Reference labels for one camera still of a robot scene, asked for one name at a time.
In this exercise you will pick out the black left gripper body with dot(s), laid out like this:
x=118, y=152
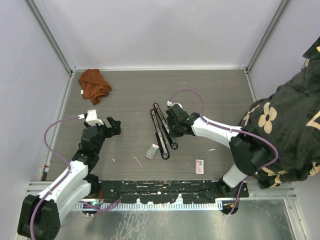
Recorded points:
x=103, y=133

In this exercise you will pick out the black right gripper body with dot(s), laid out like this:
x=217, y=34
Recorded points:
x=174, y=130

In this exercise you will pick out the black stapler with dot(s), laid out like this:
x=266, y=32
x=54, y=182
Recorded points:
x=171, y=140
x=159, y=136

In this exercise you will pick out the red white staple box sleeve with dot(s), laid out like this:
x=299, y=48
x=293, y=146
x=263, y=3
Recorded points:
x=199, y=166

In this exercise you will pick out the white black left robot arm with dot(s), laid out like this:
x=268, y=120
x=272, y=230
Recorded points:
x=42, y=214

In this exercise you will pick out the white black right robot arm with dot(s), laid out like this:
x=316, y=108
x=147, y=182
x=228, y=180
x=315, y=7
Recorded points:
x=249, y=150

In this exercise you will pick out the orange-brown cloth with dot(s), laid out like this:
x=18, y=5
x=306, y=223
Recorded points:
x=94, y=86

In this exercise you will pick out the black floral fleece garment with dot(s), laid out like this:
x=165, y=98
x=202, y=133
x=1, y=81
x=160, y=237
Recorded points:
x=290, y=120

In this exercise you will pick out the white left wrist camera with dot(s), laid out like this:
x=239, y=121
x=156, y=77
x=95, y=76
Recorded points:
x=92, y=118

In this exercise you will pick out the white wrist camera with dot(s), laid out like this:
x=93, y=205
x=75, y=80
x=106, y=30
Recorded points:
x=169, y=104
x=92, y=118

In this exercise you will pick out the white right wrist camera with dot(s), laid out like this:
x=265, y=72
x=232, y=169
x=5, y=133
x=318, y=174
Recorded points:
x=169, y=104

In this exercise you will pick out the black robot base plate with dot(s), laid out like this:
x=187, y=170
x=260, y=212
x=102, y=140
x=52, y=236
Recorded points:
x=160, y=191

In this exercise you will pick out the perforated cable duct strip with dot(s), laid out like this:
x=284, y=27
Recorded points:
x=176, y=206

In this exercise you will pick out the aluminium front rail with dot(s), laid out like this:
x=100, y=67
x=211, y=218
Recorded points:
x=285, y=190

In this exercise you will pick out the aluminium frame post left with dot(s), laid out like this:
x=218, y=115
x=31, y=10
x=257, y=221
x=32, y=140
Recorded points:
x=49, y=35

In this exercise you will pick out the aluminium frame post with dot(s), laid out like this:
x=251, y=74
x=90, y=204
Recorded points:
x=49, y=35
x=280, y=10

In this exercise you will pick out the aluminium frame post right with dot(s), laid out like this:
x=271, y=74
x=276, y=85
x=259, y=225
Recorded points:
x=280, y=10

